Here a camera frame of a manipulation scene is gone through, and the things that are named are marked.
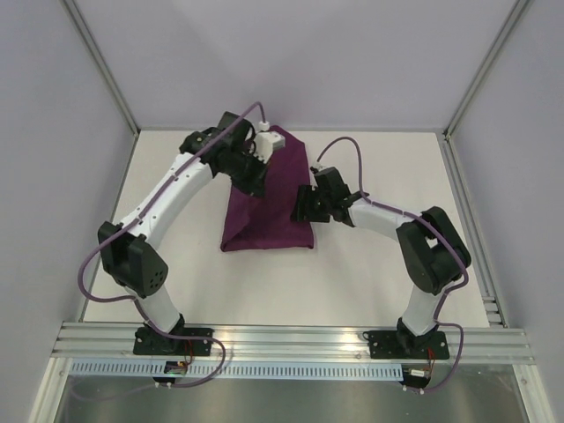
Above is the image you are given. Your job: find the slotted cable duct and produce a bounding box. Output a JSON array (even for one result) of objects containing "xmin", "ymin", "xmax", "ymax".
[{"xmin": 69, "ymin": 359, "xmax": 403, "ymax": 382}]

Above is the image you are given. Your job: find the right aluminium frame post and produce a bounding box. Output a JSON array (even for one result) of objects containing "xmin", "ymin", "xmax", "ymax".
[{"xmin": 442, "ymin": 0, "xmax": 532, "ymax": 141}]

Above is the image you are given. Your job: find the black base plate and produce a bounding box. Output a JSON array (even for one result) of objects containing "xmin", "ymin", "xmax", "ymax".
[
  {"xmin": 363, "ymin": 330, "xmax": 450, "ymax": 360},
  {"xmin": 132, "ymin": 326, "xmax": 213, "ymax": 357}
]

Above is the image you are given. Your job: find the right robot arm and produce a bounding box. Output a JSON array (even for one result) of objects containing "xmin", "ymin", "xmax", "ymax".
[{"xmin": 291, "ymin": 167, "xmax": 471, "ymax": 357}]

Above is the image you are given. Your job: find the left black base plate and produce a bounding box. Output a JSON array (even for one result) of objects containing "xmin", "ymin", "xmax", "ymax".
[{"xmin": 132, "ymin": 326, "xmax": 213, "ymax": 357}]

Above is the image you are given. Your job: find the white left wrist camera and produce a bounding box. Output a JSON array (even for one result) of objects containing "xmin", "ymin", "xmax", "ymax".
[{"xmin": 254, "ymin": 121, "xmax": 286, "ymax": 163}]

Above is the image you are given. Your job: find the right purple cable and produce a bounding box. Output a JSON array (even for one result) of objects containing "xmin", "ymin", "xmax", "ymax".
[{"xmin": 311, "ymin": 137, "xmax": 469, "ymax": 394}]

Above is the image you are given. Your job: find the left aluminium frame post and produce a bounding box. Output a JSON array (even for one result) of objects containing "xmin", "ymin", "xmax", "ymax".
[{"xmin": 60, "ymin": 0, "xmax": 140, "ymax": 138}]

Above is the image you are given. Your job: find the purple cloth mat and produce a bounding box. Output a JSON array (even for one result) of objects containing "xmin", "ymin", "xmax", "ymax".
[{"xmin": 219, "ymin": 125, "xmax": 315, "ymax": 252}]

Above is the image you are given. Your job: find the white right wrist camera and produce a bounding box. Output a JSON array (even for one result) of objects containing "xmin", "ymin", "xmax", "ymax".
[{"xmin": 310, "ymin": 163, "xmax": 333, "ymax": 174}]

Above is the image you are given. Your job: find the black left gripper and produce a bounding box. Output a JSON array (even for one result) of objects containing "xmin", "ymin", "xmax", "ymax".
[{"xmin": 221, "ymin": 147, "xmax": 272, "ymax": 197}]

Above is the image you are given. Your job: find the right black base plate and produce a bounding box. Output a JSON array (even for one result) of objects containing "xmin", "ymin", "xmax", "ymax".
[{"xmin": 363, "ymin": 330, "xmax": 450, "ymax": 360}]

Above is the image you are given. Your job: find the right aluminium side rail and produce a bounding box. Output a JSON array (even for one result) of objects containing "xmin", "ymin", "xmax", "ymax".
[{"xmin": 436, "ymin": 132, "xmax": 508, "ymax": 329}]

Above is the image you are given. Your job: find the aluminium frame post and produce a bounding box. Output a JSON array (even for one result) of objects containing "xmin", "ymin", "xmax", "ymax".
[
  {"xmin": 442, "ymin": 0, "xmax": 532, "ymax": 141},
  {"xmin": 60, "ymin": 0, "xmax": 140, "ymax": 138}
]

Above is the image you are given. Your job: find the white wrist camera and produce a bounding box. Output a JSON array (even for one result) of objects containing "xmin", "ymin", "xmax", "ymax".
[
  {"xmin": 254, "ymin": 121, "xmax": 286, "ymax": 163},
  {"xmin": 310, "ymin": 163, "xmax": 333, "ymax": 174}
]

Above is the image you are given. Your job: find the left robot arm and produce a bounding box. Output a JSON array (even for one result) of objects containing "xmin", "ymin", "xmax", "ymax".
[{"xmin": 98, "ymin": 112, "xmax": 286, "ymax": 353}]

